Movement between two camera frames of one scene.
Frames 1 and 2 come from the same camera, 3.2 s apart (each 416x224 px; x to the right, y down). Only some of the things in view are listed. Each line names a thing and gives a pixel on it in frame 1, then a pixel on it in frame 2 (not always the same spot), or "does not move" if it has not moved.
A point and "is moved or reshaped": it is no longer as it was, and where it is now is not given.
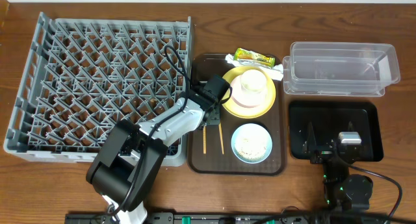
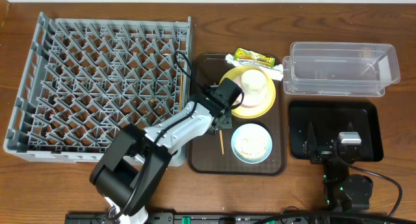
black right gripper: [322, 153] does not move
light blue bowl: [251, 143] does not move
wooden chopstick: [204, 139] is moved or reshaped
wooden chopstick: [221, 137] does not move
